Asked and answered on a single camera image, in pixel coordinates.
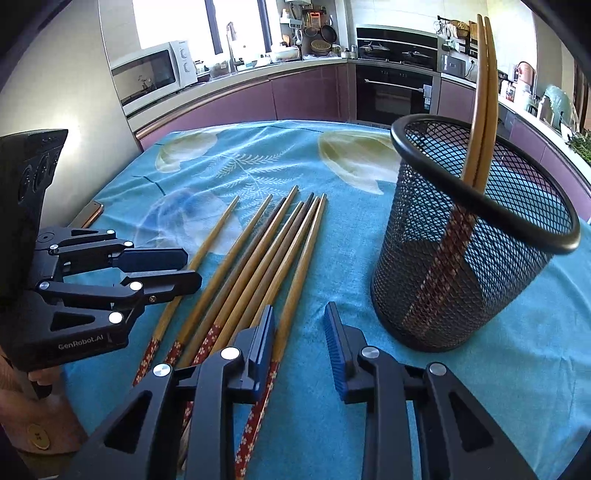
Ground green leafy vegetable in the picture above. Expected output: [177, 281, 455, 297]
[570, 134, 591, 162]

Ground red-patterned single chopstick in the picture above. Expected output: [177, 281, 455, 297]
[402, 14, 490, 328]
[133, 195, 241, 387]

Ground steel kitchen faucet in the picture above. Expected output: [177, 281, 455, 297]
[225, 22, 241, 73]

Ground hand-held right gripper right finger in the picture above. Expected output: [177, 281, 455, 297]
[323, 301, 541, 480]

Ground black range hood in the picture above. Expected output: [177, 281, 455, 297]
[356, 27, 439, 47]

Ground grey refrigerator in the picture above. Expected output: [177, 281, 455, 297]
[0, 0, 144, 217]

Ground blue floral tablecloth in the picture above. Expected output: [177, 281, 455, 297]
[62, 120, 591, 480]

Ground pale green ribbed object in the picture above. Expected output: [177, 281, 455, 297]
[540, 84, 580, 127]

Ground brown smartphone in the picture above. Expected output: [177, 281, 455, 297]
[69, 202, 105, 229]

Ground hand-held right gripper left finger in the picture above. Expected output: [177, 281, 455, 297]
[60, 305, 278, 480]

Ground white microwave oven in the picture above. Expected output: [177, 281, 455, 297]
[111, 41, 199, 116]

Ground purple base cabinets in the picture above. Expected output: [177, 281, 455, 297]
[438, 76, 591, 222]
[134, 62, 356, 151]

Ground black mesh holder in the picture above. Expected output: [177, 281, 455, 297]
[370, 114, 581, 354]

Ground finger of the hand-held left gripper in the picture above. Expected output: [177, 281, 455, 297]
[38, 226, 189, 274]
[39, 271, 202, 334]

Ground kitchen window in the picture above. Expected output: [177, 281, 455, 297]
[136, 0, 278, 51]

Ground person's left forearm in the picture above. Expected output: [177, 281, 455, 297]
[0, 346, 88, 455]

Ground person's left hand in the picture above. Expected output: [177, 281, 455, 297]
[28, 368, 64, 400]

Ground bunch of bamboo chopsticks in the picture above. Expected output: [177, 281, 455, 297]
[164, 185, 328, 480]

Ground black built-in oven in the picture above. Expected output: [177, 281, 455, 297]
[355, 64, 435, 126]

